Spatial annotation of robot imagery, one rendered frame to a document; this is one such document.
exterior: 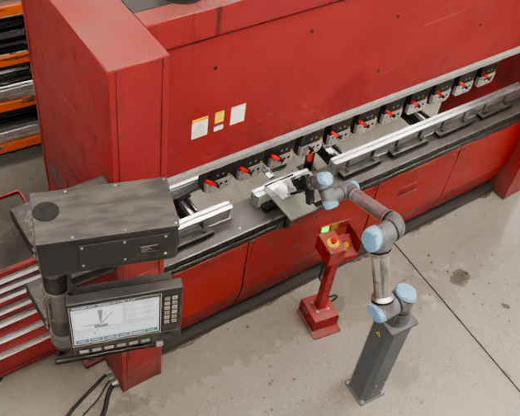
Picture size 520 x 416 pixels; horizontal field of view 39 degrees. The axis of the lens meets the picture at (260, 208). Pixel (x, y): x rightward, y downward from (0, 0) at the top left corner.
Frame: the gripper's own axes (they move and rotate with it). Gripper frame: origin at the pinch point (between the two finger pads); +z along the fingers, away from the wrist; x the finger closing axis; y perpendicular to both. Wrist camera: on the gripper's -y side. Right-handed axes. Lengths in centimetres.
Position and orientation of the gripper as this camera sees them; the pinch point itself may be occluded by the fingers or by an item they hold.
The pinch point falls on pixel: (292, 192)
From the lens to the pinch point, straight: 405.5
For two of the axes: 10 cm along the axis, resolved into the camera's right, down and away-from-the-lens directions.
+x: -7.7, 4.0, -5.0
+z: -4.9, 1.4, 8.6
